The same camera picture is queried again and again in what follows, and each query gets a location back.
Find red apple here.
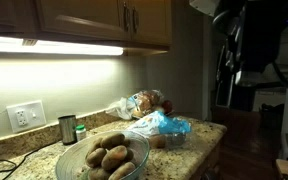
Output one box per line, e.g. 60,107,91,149
161,99,174,115

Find under-cabinet strip light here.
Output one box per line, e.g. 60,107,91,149
0,34,124,57

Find bagged bread loaf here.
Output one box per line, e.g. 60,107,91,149
127,89,165,118

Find dark cabinet door handle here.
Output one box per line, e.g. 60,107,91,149
132,6,139,34
122,1,131,33

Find black power cord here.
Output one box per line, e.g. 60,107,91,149
0,141,57,176

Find stainless steel cup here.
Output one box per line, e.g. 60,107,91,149
57,114,78,145

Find glass bowl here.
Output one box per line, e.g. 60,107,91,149
54,129,151,180

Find white outlet switch plate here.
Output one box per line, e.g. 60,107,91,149
6,99,47,134

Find wooden wall cabinet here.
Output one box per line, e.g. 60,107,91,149
0,0,173,56

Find small white bottle green cap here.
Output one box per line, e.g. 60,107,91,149
75,124,87,142

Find blue clear plastic potato bag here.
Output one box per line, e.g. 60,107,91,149
127,110,192,149

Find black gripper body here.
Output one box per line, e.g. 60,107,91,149
232,0,282,73

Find white plastic bag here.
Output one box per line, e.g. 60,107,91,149
105,96,135,120

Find black bin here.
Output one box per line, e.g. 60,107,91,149
259,103,285,133

